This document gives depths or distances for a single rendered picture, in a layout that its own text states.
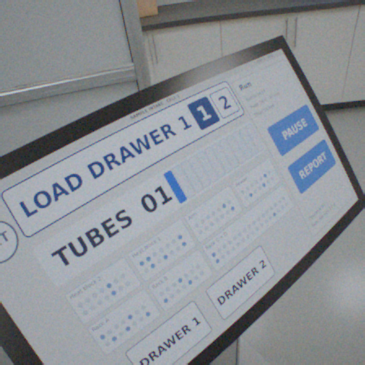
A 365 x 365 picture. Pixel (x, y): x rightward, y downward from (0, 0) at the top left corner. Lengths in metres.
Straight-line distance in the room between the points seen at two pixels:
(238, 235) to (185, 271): 0.08
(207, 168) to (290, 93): 0.19
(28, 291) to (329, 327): 1.34
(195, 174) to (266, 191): 0.10
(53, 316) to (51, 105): 0.83
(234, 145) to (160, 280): 0.18
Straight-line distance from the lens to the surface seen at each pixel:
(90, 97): 1.03
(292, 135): 0.46
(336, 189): 0.51
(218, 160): 0.38
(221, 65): 0.43
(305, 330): 1.48
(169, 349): 0.36
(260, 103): 0.44
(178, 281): 0.35
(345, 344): 1.50
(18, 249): 0.32
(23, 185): 0.32
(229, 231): 0.37
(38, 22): 0.99
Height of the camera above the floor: 1.34
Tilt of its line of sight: 41 degrees down
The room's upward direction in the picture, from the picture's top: 10 degrees counter-clockwise
